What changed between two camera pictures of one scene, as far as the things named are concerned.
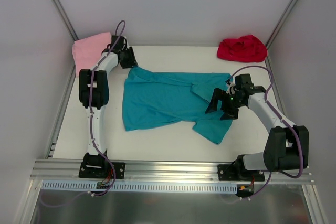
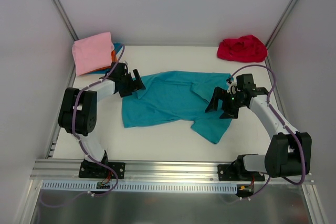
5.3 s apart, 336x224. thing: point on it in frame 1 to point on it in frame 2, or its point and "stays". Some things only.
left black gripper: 128,57 to 128,84
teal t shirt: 151,99 stays
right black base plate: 230,172 stays
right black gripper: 226,104 stays
